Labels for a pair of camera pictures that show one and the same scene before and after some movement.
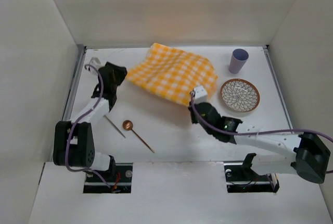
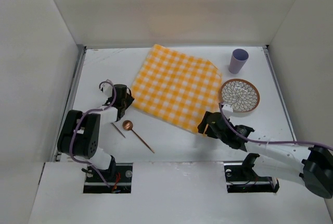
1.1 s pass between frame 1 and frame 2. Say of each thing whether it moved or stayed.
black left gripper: moved
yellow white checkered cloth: moved
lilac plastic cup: stayed
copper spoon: stayed
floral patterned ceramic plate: stayed
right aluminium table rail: stayed
